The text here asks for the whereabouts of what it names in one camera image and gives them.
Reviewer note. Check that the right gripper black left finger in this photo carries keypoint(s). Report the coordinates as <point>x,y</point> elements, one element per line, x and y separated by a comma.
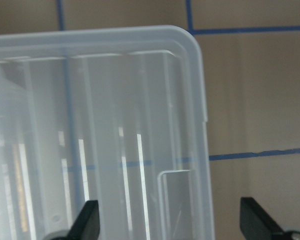
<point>85,227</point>

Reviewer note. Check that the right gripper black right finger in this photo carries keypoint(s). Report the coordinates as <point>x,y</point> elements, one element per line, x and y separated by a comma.
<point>256,224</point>

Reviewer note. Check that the clear plastic storage box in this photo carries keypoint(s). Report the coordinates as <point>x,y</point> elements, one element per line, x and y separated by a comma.
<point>115,115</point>

